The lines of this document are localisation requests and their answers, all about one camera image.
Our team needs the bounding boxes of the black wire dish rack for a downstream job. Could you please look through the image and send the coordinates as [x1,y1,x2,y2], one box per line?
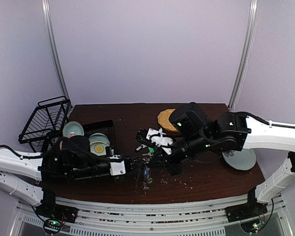
[18,96,72,152]

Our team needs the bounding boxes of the black tag key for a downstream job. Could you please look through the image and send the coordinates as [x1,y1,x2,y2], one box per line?
[135,145,146,152]

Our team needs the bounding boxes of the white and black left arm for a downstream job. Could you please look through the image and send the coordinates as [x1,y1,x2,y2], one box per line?
[0,135,148,182]

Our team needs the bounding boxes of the left aluminium corner post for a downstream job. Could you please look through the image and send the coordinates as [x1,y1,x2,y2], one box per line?
[41,0,69,98]

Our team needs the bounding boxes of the yellow polka dot plate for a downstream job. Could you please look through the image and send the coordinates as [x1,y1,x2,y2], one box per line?
[157,109,178,134]

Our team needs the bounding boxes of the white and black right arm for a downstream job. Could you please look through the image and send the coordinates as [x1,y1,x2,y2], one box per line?
[136,102,295,217]

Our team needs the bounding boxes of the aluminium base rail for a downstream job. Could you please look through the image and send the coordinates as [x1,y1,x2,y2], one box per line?
[56,195,293,236]

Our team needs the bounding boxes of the teal floral plate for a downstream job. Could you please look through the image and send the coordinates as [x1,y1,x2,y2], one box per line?
[222,149,256,171]

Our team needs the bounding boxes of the teal bowl in stand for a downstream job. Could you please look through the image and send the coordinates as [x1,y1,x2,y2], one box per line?
[62,121,85,137]

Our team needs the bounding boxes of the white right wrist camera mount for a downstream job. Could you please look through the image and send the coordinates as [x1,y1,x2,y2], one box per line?
[146,128,174,155]

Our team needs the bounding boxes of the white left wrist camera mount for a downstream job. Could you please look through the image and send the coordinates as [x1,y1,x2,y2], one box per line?
[109,155,126,176]

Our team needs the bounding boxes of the blue tag key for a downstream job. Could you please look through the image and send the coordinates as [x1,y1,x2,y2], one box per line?
[143,166,149,178]

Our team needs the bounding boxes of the patterned plate in stand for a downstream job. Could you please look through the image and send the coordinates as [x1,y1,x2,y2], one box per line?
[90,142,109,156]

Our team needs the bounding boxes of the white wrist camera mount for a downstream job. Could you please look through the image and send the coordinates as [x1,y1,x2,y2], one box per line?
[109,155,126,176]
[146,128,174,155]

